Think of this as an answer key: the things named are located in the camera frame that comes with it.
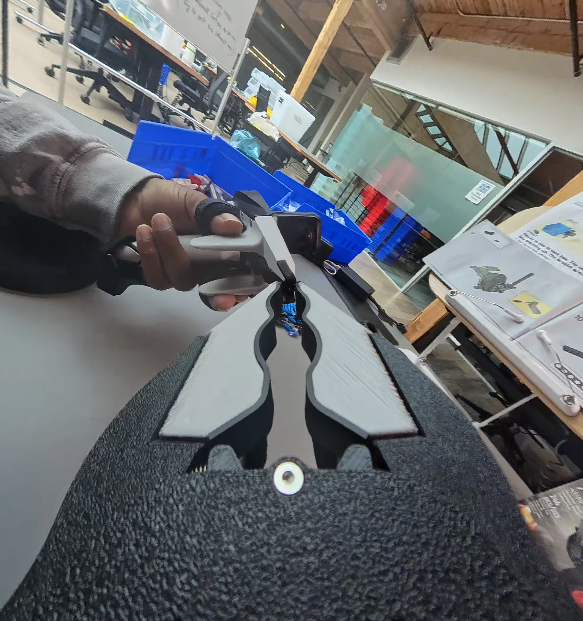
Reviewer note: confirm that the long wooden table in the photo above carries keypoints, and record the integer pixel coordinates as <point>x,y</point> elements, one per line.
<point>141,39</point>

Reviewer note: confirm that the whiteboard on metal stand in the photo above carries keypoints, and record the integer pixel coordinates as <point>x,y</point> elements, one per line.
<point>209,29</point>

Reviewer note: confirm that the black office chair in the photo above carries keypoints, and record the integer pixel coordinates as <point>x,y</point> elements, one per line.
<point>194,97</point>
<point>92,72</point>

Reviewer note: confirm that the blue plastic bin with bags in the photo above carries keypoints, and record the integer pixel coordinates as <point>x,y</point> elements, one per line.
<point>342,237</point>

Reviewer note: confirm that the large blue plastic bin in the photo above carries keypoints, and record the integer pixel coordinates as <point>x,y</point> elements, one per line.
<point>184,150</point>

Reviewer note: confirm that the stack of red bins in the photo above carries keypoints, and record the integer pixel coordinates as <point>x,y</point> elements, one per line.
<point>378,208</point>

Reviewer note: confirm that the grey desk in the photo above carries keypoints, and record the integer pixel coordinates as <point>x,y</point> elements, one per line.
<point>53,368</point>

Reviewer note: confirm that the person's left hand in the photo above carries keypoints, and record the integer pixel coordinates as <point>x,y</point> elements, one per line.
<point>163,233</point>

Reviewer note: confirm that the person's left forearm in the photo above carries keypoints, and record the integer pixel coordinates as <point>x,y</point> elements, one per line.
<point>53,165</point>

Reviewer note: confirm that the light blue plastic bag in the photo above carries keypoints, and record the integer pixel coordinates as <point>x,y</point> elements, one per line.
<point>246,143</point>

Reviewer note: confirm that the stack of blue bins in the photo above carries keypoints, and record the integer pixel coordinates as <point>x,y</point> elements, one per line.
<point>400,237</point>

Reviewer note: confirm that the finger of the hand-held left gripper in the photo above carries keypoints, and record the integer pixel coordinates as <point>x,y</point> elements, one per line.
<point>274,245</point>

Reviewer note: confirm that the printed toy set box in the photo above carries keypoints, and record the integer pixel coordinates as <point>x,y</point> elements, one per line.
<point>570,543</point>

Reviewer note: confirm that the pile of blue black pins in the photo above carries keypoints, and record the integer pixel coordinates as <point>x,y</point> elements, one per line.
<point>289,322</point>

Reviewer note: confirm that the black power adapter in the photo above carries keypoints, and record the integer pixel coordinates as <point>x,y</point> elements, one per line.
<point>357,281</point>

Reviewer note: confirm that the black perforated building beam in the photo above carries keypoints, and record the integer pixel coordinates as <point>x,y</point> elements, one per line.
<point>288,293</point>

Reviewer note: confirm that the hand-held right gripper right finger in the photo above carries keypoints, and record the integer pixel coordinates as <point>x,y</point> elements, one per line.
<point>354,378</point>

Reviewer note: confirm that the small wall sign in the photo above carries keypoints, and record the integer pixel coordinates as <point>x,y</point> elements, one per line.
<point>480,191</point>

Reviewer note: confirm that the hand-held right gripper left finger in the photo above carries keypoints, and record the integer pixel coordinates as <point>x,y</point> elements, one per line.
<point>223,378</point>

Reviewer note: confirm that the open instruction booklet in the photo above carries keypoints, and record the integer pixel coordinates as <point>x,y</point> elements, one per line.
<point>529,271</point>

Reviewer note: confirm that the clear plastic bag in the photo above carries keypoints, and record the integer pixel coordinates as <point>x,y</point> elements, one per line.
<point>332,217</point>

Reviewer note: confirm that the white storage box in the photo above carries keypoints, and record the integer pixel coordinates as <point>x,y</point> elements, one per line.
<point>294,116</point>

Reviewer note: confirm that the wooden table with boxes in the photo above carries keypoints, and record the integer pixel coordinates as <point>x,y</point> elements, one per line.
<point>301,145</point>

